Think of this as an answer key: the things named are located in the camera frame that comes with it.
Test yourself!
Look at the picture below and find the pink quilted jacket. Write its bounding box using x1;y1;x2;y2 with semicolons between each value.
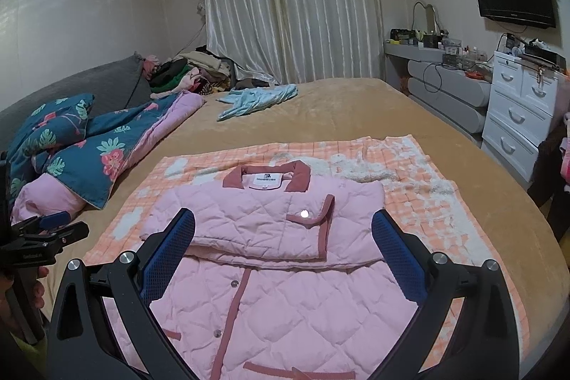
103;160;430;380

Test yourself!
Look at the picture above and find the teal floral quilt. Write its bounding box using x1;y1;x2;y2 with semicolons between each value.
6;90;208;225

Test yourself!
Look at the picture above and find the person's left hand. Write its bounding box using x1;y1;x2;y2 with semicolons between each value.
31;265;51;309

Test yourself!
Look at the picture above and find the grey headboard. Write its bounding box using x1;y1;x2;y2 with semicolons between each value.
0;53;152;116

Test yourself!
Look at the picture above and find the white drawer cabinet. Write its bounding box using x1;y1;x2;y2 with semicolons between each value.
482;51;568;184

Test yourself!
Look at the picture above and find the dark fuzzy cloth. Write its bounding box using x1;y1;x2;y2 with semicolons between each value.
528;126;570;207

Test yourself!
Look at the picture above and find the light blue garment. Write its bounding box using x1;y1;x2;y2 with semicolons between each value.
216;84;298;123

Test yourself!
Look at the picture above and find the pile of clothes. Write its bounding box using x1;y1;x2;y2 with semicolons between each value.
142;46;237;99

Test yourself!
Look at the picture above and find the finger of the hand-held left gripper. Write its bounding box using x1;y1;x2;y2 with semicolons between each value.
42;222;90;249
9;211;72;238

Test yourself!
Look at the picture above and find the orange checked blanket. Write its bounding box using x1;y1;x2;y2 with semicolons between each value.
82;135;530;367

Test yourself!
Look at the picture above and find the arched table mirror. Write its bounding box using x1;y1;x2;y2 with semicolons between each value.
412;1;442;34

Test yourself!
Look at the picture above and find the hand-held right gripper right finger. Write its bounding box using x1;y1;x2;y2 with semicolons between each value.
372;208;519;380

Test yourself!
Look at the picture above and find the white striped curtain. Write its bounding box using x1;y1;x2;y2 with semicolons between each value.
201;0;386;86

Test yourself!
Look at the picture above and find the bed with tan sheet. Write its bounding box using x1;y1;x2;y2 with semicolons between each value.
40;77;562;345

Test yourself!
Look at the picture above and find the pink printed blanket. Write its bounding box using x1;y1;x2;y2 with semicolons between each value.
559;113;570;189

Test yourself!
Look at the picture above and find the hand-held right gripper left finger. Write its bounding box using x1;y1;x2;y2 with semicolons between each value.
47;207;197;380

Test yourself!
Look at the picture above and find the black box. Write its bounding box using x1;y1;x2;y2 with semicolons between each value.
519;39;570;71

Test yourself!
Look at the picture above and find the grey dressing table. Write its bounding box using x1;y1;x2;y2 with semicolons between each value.
384;39;495;136

